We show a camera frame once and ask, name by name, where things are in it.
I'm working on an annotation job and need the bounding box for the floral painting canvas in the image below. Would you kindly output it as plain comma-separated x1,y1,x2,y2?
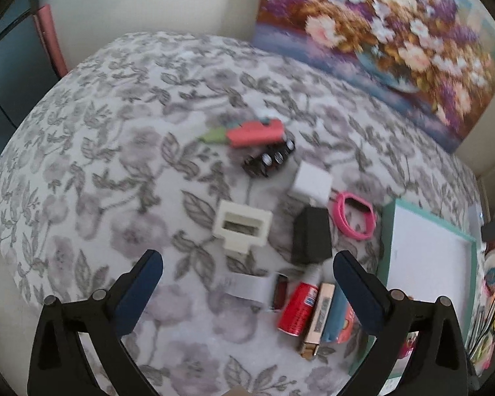
251,0,495,155

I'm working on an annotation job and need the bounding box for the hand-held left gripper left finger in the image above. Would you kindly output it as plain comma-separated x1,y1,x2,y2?
27,249,164,396

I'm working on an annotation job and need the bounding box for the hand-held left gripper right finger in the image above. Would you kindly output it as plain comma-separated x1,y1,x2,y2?
332,250,469,396

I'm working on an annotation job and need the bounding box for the cream plastic frame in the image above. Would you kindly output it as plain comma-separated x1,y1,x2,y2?
213,200,274,255

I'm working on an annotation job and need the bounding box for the black battery holder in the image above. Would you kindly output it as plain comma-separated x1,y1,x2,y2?
242,132,296,180

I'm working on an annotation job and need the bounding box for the teal box with white inside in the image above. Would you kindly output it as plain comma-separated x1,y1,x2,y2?
348,198,479,396

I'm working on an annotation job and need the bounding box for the pile of colourful stationery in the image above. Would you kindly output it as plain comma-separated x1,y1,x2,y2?
470,210,495,376

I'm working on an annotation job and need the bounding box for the red glue tube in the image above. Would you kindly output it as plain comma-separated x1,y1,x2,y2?
277,266,323,336

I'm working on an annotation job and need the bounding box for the teal flat piece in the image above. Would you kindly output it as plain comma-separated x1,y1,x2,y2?
227,117,273,129

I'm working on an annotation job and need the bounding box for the grey floral blanket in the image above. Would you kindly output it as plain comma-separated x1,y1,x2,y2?
0,31,485,396

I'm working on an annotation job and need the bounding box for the blue packet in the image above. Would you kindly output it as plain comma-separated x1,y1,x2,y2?
319,286,357,344

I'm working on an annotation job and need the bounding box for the white cube charger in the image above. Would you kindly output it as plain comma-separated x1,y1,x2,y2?
288,162,334,207

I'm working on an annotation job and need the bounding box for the green plastic piece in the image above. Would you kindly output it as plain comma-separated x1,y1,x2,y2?
198,127,232,146

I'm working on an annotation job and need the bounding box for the white device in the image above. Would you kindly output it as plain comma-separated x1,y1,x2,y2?
468,204,485,248

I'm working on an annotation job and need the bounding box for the dark teal cabinet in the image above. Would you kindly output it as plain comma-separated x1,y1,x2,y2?
0,8,62,130

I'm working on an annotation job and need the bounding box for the dark red lipstick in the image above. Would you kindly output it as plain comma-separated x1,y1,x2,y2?
271,274,289,311

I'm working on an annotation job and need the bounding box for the beige slim box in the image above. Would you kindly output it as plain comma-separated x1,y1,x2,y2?
300,282,336,359

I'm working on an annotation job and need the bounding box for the pink wristband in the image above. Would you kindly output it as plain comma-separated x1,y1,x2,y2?
333,191,374,241

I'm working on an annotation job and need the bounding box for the pink rolled mat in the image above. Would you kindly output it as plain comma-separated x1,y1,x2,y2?
32,5,69,78

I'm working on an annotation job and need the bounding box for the black box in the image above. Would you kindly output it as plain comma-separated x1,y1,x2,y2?
291,206,333,265

